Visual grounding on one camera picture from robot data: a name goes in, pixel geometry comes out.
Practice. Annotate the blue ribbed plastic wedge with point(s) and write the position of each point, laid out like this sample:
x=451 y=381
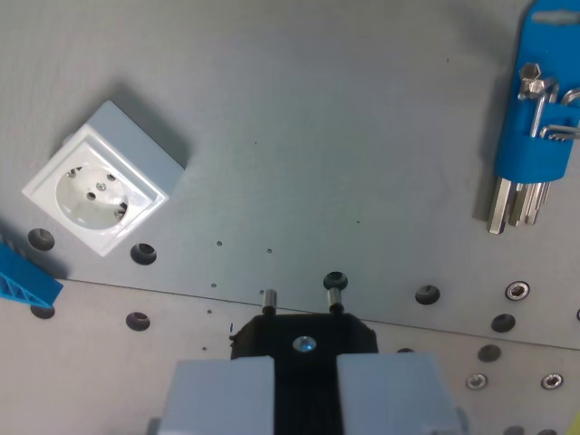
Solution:
x=25 y=283

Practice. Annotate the steel socket head screw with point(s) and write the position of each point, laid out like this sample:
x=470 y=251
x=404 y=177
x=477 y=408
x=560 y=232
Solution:
x=476 y=381
x=517 y=291
x=552 y=381

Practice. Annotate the black two-pin power plug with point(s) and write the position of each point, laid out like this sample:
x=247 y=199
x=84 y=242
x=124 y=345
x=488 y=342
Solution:
x=306 y=367

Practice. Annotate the white wall socket box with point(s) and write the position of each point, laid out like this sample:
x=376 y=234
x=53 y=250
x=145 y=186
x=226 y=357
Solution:
x=102 y=195

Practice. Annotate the largest steel hex key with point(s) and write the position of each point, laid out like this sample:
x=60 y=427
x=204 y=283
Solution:
x=500 y=206

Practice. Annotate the medium steel hex key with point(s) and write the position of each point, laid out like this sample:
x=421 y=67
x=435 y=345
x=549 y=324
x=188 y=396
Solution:
x=539 y=113

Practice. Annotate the large steel hex key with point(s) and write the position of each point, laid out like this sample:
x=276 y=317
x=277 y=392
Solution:
x=519 y=206

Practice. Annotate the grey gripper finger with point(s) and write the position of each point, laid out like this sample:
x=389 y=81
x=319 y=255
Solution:
x=389 y=399
x=217 y=399

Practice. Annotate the thin steel hex key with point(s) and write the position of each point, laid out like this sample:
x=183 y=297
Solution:
x=559 y=131

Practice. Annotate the small steel hex key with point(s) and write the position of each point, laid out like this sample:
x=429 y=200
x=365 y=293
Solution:
x=572 y=96

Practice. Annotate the blue hex key holder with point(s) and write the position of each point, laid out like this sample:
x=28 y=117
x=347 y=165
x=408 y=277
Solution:
x=530 y=149

